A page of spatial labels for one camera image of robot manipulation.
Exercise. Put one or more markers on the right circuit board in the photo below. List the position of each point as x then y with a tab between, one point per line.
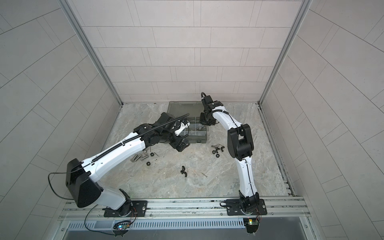
251	225

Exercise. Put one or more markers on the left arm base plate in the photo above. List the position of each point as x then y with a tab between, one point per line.
129	209

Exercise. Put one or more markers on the silver spacer cluster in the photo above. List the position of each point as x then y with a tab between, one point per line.
140	156

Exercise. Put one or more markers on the black wing nut pair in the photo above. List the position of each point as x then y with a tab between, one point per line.
183	171

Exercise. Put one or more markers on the grey compartment organizer box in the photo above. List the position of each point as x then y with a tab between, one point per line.
197	133

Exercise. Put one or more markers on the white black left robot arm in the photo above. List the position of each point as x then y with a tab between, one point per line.
83	177

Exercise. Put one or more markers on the left green circuit board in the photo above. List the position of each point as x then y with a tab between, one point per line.
122	226

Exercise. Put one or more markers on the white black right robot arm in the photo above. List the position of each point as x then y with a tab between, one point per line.
240	146

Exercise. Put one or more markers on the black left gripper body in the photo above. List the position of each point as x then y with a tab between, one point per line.
170	137

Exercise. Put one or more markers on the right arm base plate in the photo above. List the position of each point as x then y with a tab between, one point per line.
238	207

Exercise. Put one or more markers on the white vent grille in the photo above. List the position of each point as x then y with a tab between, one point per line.
161	224

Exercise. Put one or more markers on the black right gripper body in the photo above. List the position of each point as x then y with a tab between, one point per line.
206	119

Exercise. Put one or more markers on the aluminium front rail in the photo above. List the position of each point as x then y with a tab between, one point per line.
192	208

